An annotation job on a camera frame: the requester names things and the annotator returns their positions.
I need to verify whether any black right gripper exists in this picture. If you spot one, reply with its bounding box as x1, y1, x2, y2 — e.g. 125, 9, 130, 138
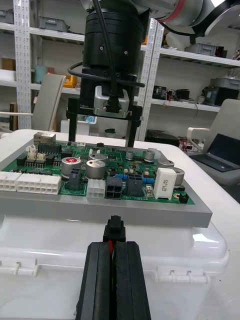
65, 68, 144, 149

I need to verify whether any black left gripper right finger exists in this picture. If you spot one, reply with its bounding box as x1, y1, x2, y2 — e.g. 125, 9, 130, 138
114, 240, 152, 320

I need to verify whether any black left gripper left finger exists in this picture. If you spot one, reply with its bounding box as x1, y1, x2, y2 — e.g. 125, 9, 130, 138
75, 241, 113, 320

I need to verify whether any red black green cable bundle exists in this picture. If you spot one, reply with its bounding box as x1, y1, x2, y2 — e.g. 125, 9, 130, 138
102, 214, 127, 261

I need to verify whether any white box with blue print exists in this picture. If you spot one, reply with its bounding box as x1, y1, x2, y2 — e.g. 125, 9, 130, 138
60, 115, 98, 137

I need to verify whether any pale grey chair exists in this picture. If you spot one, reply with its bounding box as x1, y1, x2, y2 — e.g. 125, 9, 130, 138
31, 73, 67, 132
186, 98, 240, 187

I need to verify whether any milky plastic box with lid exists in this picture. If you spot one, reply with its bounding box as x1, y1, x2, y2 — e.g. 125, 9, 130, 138
0, 128, 231, 320

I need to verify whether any white metal storage shelf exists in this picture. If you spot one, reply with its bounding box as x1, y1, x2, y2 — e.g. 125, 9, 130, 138
0, 0, 21, 135
149, 17, 240, 151
13, 0, 155, 142

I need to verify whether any dark laptop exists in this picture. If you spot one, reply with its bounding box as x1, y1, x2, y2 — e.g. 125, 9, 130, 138
188, 133, 240, 173

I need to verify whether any pale grey right wrist camera box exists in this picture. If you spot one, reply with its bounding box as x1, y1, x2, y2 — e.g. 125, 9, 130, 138
93, 85, 130, 119

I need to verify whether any green circuit board in grey frame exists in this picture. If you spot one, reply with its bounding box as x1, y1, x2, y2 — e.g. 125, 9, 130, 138
0, 131, 213, 229

